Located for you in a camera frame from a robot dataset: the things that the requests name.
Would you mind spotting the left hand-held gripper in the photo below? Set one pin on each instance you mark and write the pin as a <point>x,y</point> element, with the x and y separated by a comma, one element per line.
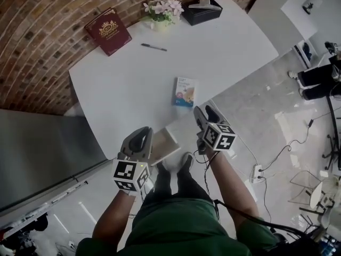
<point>130,173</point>

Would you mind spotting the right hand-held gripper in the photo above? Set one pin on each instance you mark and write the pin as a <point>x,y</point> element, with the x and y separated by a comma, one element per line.
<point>218,137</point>

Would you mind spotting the white wooden drawer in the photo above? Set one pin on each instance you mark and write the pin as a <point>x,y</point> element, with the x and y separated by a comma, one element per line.
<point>163,143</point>

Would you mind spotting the small white cardboard box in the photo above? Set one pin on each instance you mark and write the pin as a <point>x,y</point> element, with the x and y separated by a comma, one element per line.
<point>184,92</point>

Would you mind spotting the person's left forearm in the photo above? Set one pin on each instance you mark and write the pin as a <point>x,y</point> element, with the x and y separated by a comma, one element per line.
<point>112,215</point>

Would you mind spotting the person's right forearm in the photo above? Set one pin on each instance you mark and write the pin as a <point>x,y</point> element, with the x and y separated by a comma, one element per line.
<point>234,188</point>

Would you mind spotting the person's left shoe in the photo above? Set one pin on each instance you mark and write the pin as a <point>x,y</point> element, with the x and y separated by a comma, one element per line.
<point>162,166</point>

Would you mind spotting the person's shoe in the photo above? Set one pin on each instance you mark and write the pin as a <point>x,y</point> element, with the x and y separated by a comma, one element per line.
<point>162,166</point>
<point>187,161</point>

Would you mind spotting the person's right shoe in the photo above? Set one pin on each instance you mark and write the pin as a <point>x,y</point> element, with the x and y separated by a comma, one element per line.
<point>187,161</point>

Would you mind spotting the person's black trousers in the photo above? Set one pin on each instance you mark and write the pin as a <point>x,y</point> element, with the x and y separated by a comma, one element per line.
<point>183,185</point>

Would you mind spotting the white power strip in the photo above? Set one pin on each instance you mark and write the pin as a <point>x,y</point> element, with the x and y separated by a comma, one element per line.
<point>257,173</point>

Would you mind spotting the black pen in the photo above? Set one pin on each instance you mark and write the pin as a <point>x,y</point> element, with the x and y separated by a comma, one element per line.
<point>154,47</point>

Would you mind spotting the person's green shirt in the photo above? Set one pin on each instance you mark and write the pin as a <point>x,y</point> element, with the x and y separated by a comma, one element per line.
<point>175,228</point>

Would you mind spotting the black tissue box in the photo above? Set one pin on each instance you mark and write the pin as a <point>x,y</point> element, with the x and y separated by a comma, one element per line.
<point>201,13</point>

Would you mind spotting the dark red hardcover book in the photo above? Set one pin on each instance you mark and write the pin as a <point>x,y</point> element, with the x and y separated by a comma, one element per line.
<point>109,31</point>

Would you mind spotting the white flowers in pot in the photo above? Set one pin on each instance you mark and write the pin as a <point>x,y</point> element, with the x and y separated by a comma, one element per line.
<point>162,11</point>

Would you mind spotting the black bag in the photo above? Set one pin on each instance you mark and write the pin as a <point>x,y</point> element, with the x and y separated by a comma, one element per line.
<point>38,223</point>

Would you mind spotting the white round chair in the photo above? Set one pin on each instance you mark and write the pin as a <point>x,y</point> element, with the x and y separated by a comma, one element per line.
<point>325,196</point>

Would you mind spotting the small dark figurine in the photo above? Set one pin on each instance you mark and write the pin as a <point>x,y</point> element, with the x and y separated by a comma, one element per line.
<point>308,6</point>

